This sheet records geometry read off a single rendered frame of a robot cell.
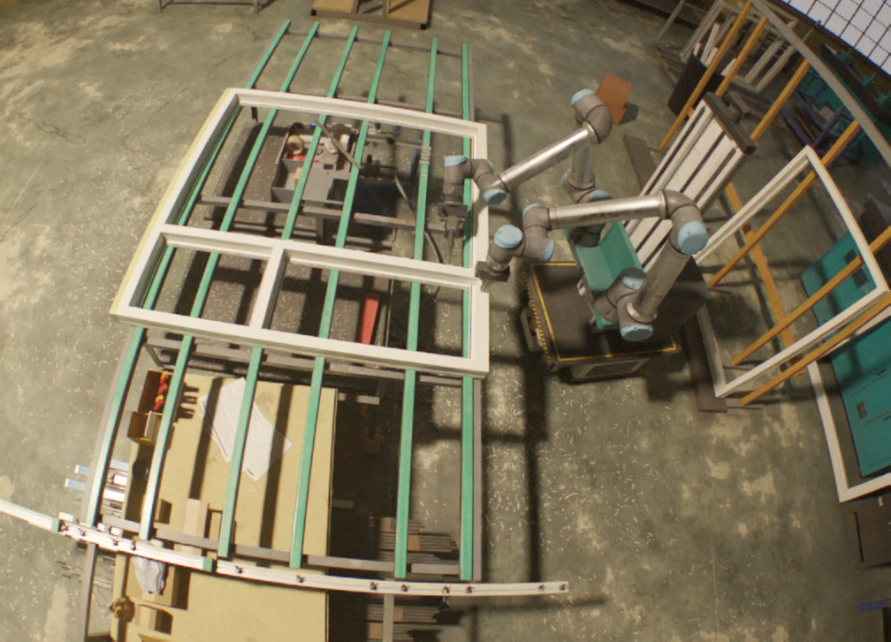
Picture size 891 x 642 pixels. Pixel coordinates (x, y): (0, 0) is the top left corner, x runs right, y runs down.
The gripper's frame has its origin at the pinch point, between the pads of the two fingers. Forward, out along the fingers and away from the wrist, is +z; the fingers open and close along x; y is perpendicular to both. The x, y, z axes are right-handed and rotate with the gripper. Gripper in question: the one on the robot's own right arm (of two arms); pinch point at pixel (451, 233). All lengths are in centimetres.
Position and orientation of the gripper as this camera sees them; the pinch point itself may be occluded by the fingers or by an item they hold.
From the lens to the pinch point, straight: 217.0
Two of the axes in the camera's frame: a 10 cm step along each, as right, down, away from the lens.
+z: -0.5, 9.4, 3.5
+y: -0.2, 3.4, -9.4
